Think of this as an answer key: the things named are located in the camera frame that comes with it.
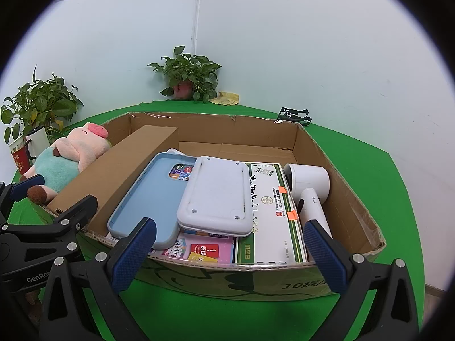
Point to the light blue phone case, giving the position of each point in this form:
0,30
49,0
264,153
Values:
145,202

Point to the colourful printed box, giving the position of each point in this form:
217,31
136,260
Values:
209,248

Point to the red paper cup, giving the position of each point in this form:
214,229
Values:
19,160

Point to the white wall conduit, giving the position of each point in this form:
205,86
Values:
198,14

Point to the white plastic tray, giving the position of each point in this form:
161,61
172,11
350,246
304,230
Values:
213,195

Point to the pink pig plush toy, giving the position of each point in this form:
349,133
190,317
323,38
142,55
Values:
67,156

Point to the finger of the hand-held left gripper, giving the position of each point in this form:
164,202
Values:
78,213
26,188

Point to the white hair dryer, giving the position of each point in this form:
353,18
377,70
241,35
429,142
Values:
309,181

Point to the large potted green plant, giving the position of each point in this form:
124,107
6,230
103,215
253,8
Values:
42,103

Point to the white green medicine box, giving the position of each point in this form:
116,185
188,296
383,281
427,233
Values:
270,220

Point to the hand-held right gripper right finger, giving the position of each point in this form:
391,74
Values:
321,255

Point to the large cardboard box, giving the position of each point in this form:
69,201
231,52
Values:
248,280

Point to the black folding stand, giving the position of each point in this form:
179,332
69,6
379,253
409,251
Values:
293,116

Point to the small potted plant red pot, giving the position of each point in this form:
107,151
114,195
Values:
188,71

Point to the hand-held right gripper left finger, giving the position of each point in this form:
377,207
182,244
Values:
135,255

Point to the long brown cardboard box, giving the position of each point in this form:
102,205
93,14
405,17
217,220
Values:
117,170

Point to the yellow flat packet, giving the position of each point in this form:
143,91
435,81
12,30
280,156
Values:
224,98

